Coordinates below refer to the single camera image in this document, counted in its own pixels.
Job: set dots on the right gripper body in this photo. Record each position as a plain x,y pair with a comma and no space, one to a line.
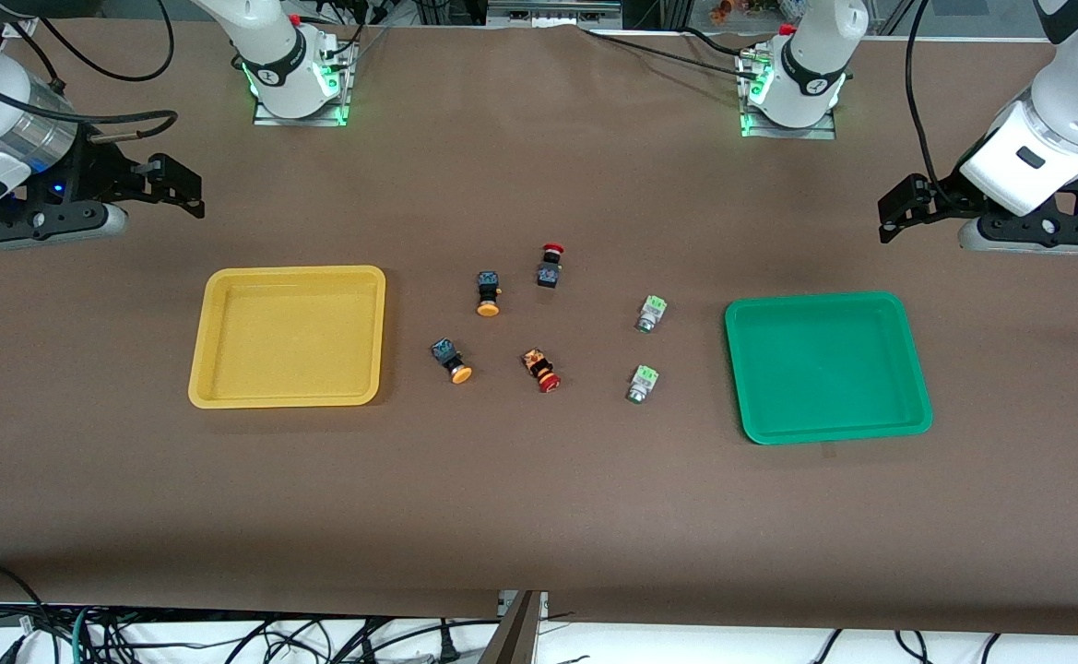
96,172

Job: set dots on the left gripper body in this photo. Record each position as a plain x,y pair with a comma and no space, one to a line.
946,196

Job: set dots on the green push button switch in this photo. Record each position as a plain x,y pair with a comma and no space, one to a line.
642,385
650,315

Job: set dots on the yellow push button switch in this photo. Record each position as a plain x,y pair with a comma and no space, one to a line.
451,360
489,293

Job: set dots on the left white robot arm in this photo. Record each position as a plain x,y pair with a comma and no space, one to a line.
1069,111

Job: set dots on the green plastic tray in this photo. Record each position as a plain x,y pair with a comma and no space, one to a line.
824,369

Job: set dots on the yellow plastic tray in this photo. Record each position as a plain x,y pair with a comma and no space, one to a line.
288,337

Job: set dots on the colourful background objects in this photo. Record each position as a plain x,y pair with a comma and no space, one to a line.
741,9

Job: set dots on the red button with blue base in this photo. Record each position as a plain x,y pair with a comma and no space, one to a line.
550,267

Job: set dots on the red button with orange base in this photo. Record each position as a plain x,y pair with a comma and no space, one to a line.
540,371

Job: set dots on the brown table cover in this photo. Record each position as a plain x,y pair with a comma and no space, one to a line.
538,498

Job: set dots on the black power plug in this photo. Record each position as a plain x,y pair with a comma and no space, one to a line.
447,646

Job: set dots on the brown table leg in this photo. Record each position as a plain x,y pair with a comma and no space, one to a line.
513,632

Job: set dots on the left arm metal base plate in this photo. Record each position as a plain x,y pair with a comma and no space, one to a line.
824,131

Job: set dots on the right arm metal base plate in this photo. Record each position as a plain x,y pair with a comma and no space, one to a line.
345,92

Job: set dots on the aluminium frame rail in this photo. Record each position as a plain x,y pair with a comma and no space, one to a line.
552,11

